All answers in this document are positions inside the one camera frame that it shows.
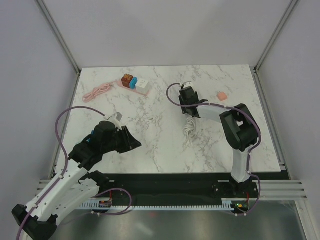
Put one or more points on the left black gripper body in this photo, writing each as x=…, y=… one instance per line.
x=115, y=142

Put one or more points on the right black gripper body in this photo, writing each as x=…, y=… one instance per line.
x=184, y=110

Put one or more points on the blue cube plug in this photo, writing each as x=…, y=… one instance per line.
x=90, y=137

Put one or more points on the pink plug adapter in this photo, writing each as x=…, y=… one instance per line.
x=222, y=96

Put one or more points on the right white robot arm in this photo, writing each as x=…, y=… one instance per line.
x=240, y=129

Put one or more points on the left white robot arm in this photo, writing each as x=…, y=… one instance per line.
x=40, y=217

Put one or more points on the white cube plug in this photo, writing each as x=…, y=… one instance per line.
x=142, y=86

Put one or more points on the light blue plug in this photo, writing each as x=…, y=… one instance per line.
x=133, y=82

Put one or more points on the brown cube plug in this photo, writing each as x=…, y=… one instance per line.
x=126, y=80

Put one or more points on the pink power strip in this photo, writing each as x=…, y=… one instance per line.
x=119, y=83

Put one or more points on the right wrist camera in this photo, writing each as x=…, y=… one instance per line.
x=186, y=84

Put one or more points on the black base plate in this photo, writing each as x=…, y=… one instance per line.
x=123, y=197

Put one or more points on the white cable duct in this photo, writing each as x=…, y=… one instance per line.
x=99, y=205

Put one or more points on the right aluminium frame post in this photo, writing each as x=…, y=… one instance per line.
x=276, y=34

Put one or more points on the aluminium frame post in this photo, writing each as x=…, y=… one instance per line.
x=276, y=34
x=58, y=35

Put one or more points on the aluminium rail bar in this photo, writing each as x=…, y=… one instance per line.
x=280, y=187

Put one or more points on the left aluminium frame post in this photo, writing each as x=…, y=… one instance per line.
x=58, y=35

